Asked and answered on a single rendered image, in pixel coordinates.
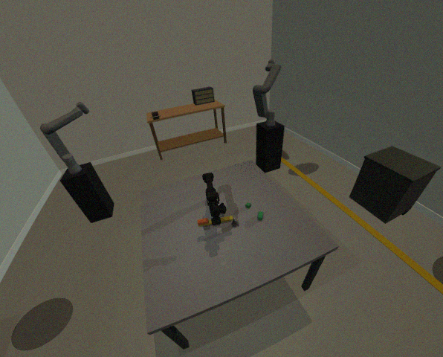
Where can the yellow bar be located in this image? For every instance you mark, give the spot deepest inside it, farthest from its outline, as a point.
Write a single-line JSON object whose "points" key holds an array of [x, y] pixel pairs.
{"points": [[205, 222]]}

